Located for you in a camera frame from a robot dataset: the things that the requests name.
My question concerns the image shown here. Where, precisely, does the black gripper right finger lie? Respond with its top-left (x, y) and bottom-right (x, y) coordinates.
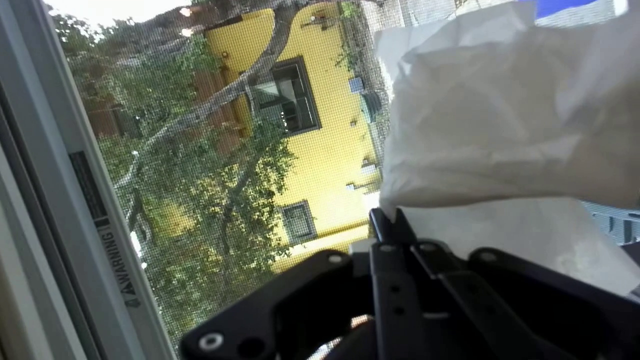
top-left (392, 211), bottom-right (572, 360)

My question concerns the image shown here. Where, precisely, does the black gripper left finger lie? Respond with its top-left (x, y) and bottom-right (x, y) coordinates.
top-left (370, 208), bottom-right (427, 360)

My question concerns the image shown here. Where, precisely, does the white paper napkin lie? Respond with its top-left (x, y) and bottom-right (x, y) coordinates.
top-left (378, 0), bottom-right (640, 297)

